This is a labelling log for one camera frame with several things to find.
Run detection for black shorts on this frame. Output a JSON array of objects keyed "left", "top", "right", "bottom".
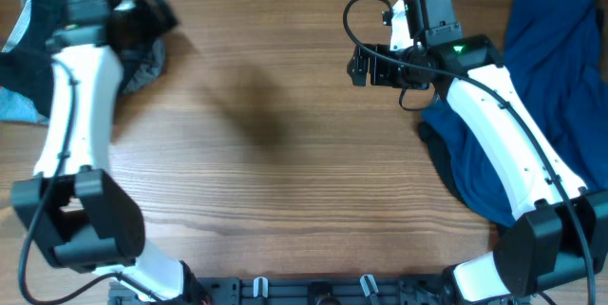
[{"left": 1, "top": 0, "right": 64, "bottom": 117}]

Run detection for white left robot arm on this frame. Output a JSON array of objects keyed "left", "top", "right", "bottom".
[{"left": 11, "top": 0, "right": 204, "bottom": 304}]

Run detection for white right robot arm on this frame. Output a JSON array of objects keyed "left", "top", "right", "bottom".
[{"left": 347, "top": 35, "right": 607, "bottom": 304}]

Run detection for folded grey shorts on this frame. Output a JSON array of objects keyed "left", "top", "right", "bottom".
[{"left": 118, "top": 38, "right": 166, "bottom": 96}]

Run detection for black garment under shirt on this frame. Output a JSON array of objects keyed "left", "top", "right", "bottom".
[{"left": 417, "top": 122, "right": 465, "bottom": 204}]

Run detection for folded light blue jeans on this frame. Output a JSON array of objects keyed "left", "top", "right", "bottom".
[{"left": 1, "top": 87, "right": 48, "bottom": 125}]

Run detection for blue shirt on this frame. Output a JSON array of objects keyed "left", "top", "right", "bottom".
[{"left": 421, "top": 0, "right": 607, "bottom": 231}]

